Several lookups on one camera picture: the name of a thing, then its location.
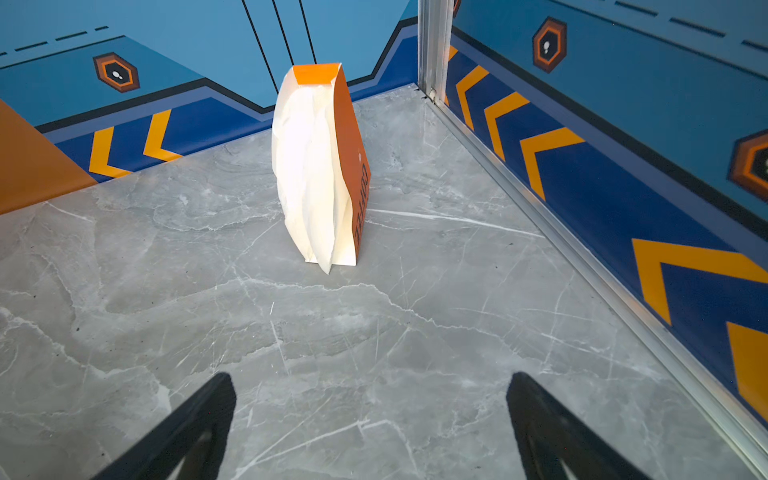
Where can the orange coffee filter box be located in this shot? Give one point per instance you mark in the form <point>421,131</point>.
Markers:
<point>355,167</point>

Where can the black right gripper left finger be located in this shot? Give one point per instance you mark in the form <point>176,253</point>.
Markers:
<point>188,444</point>

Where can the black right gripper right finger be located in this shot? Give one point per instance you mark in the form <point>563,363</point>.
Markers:
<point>553,443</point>

